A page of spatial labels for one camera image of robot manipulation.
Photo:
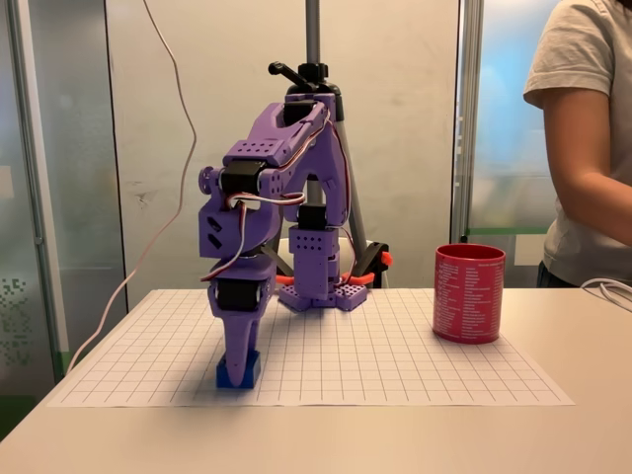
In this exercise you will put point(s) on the purple gripper with servo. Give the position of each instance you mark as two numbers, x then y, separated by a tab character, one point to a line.
239	314

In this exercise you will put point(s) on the blue toy brick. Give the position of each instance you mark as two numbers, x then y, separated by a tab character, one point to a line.
253	370

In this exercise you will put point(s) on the purple robot arm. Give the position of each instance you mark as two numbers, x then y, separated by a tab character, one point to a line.
316	163

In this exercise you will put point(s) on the red cup with white print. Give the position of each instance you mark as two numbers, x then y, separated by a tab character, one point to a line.
469	306

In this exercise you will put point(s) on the white grid paper sheet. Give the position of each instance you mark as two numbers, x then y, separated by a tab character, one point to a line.
395	365

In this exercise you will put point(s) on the person torso in beige shirt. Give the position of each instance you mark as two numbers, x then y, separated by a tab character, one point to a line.
582	49

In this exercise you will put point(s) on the grey metal frame post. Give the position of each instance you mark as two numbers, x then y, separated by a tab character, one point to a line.
33	148
466	123

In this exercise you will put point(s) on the grey black camera tripod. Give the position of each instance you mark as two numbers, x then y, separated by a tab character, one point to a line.
312	29

